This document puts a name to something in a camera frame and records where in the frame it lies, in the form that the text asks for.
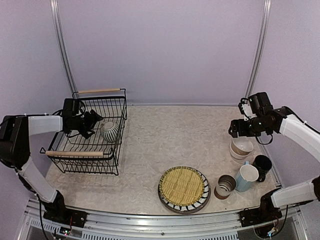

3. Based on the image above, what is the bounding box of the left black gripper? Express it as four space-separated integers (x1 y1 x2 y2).
74 109 104 139

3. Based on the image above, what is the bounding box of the right aluminium frame post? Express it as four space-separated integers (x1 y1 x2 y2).
244 0 272 98

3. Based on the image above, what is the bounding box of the striped ceramic bowl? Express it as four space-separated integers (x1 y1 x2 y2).
100 121 120 143

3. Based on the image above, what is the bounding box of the front aluminium rail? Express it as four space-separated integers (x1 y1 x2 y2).
15 199 308 240

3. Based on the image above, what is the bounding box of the yellow woven bamboo mat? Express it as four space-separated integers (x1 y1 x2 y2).
158 166 205 207

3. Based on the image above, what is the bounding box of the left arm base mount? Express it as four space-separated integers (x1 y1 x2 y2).
43 208 88 228

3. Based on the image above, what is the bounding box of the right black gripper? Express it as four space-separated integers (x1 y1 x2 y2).
229 114 271 138

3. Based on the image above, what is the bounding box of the light blue faceted cup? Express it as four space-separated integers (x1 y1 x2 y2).
235 161 259 193

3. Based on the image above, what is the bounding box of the aluminium frame post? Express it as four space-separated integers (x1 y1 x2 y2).
244 0 272 98
49 0 79 99

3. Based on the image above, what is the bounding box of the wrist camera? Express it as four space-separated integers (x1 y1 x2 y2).
61 98 86 118
238 92 274 121

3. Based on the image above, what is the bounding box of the dark navy cup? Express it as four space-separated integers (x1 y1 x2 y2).
252 155 273 183

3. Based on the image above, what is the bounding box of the white ceramic bowl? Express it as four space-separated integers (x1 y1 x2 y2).
229 148 251 160

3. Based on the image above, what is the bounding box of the left aluminium frame post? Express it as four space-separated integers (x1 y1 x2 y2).
49 0 79 99

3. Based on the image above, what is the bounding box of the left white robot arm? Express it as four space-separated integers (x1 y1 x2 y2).
0 110 103 223

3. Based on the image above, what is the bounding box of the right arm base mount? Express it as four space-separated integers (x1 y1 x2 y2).
238 207 283 227

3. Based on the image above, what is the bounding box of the black white striped plate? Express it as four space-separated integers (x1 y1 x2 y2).
158 166 210 211

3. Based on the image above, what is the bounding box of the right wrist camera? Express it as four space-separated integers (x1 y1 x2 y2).
238 92 274 121

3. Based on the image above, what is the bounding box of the grey deer pattern plate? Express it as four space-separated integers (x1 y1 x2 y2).
157 167 212 215

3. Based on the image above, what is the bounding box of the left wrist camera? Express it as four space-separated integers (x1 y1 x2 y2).
61 98 86 118

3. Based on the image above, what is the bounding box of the black wire dish rack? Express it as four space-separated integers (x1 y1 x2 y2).
40 88 127 175

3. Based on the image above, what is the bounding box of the beige ceramic cup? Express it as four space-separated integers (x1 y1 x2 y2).
230 136 254 156

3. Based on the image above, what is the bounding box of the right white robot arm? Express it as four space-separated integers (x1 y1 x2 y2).
228 106 320 222

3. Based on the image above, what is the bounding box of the white brown ceramic cup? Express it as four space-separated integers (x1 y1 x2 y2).
214 174 237 200

